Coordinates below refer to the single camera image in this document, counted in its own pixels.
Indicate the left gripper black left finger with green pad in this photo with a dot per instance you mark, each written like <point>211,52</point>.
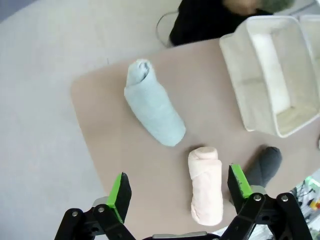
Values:
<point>117,200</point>

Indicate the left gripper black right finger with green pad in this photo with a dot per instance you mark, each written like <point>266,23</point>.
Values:
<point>240,187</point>

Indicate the pink towel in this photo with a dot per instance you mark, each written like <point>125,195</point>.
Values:
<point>205,187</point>

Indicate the dark grey towel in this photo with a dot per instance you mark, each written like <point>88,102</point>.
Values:
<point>267,162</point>

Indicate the teal towel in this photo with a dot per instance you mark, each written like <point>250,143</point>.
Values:
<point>152,107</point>

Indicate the person's left forearm green sleeve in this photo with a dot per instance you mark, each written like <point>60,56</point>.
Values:
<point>277,5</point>

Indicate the person's left hand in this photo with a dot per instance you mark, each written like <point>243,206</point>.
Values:
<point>240,5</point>

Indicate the coloured wiring clutter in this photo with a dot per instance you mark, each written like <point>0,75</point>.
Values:
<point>310,197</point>

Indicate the beige fabric storage bin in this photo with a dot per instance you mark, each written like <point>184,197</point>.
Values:
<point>313,37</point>
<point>240,87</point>

